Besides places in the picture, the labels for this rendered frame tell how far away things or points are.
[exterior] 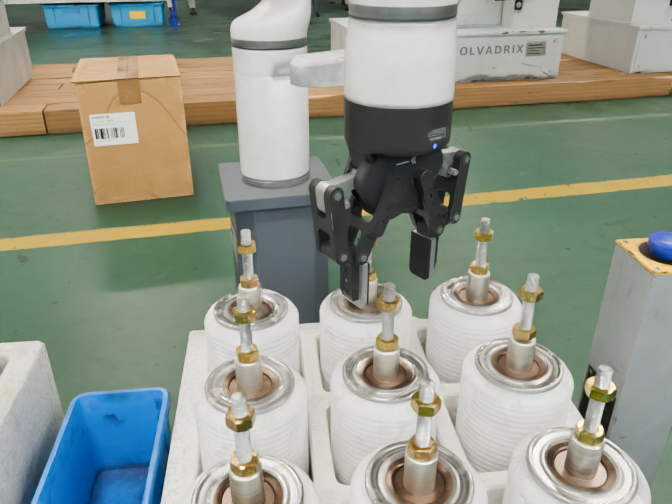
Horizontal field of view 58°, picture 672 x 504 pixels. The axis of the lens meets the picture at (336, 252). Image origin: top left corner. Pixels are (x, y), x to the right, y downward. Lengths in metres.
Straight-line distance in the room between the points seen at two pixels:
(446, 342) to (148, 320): 0.61
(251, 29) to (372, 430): 0.47
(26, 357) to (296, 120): 0.41
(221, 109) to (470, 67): 0.97
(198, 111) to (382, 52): 1.85
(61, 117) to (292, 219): 1.55
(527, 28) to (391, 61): 2.27
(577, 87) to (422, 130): 2.28
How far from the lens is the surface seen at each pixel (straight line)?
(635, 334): 0.67
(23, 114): 2.28
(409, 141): 0.41
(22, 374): 0.73
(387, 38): 0.39
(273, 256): 0.81
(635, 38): 2.88
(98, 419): 0.80
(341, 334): 0.61
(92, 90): 1.54
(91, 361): 1.04
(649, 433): 0.77
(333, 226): 0.41
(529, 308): 0.54
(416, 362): 0.56
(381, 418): 0.51
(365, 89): 0.40
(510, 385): 0.54
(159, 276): 1.24
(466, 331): 0.63
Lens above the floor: 0.59
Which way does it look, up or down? 27 degrees down
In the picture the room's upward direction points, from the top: straight up
